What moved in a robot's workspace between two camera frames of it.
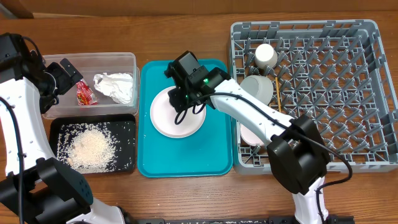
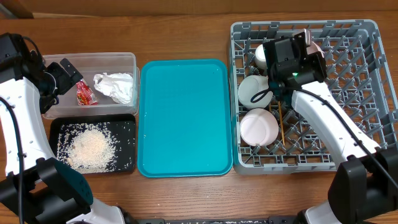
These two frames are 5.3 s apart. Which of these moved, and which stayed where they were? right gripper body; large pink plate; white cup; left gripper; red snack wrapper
Moved: large pink plate; right gripper body
Stayed: white cup; red snack wrapper; left gripper
